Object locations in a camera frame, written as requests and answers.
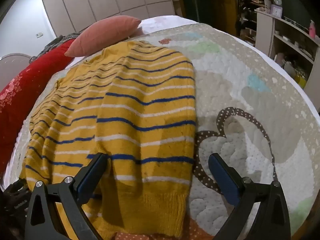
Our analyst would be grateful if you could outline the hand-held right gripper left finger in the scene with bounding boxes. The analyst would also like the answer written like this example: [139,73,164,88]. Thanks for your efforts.
[24,152,112,240]

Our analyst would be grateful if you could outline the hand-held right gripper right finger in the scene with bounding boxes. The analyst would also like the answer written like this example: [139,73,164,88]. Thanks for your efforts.
[208,152,292,240]

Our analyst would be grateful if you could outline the yellow striped sweater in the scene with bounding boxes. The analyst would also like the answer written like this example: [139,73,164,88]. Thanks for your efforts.
[19,41,197,240]

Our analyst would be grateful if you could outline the printed quilted blanket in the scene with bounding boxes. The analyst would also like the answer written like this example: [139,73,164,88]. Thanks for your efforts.
[10,24,317,240]

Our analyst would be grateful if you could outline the red floral quilt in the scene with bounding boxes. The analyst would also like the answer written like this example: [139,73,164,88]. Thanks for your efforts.
[0,38,77,170]

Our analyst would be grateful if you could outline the grey plaid cloth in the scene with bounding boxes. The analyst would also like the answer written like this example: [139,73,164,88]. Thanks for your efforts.
[29,35,83,63]

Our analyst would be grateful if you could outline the pink pillow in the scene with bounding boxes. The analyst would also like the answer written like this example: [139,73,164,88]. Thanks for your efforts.
[64,16,142,57]

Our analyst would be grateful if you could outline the white shelf unit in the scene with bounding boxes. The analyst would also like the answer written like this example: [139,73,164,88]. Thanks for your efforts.
[255,9,320,95]

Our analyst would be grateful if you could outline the white bed sheet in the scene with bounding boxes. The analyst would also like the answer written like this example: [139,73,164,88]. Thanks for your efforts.
[2,15,319,180]

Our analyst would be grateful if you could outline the dark cluttered rack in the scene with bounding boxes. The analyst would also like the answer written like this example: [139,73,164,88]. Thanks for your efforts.
[236,0,272,47]

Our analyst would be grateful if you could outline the purple square clock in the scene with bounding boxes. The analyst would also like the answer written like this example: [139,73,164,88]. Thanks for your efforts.
[271,4,283,18]

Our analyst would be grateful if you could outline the dark green door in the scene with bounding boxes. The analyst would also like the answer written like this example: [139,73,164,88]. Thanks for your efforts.
[175,0,238,35]

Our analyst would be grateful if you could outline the dark green board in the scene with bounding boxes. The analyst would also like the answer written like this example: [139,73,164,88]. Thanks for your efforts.
[281,0,320,30]

